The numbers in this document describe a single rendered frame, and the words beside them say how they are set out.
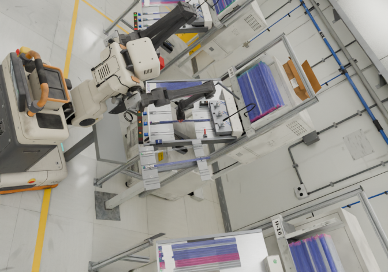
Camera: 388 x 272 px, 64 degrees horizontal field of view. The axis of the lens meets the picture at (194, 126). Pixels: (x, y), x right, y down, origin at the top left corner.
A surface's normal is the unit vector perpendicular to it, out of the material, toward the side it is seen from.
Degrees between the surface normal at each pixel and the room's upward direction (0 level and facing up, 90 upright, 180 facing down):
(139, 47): 48
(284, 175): 90
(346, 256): 90
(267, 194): 90
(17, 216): 0
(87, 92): 82
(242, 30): 90
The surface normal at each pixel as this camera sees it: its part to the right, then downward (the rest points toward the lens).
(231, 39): 0.14, 0.79
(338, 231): -0.65, -0.38
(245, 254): 0.08, -0.60
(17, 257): 0.75, -0.47
